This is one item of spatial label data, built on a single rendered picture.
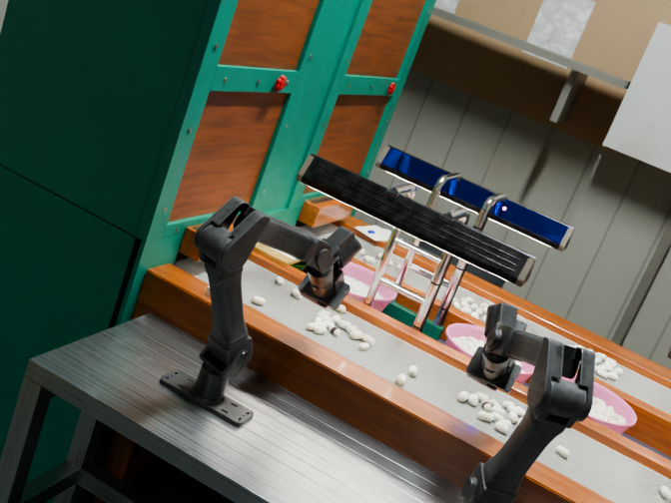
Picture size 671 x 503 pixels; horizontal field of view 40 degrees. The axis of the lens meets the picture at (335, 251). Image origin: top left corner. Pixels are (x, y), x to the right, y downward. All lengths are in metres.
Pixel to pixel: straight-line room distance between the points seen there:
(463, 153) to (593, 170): 0.59
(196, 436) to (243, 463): 0.11
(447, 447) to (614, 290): 2.38
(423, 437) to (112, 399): 0.65
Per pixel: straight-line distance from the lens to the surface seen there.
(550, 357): 1.59
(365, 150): 3.22
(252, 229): 1.68
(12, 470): 2.01
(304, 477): 1.80
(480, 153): 4.28
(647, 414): 2.66
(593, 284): 4.26
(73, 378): 1.87
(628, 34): 4.15
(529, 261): 2.16
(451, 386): 2.26
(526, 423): 1.65
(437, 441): 1.98
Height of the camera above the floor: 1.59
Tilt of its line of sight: 17 degrees down
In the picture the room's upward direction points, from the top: 21 degrees clockwise
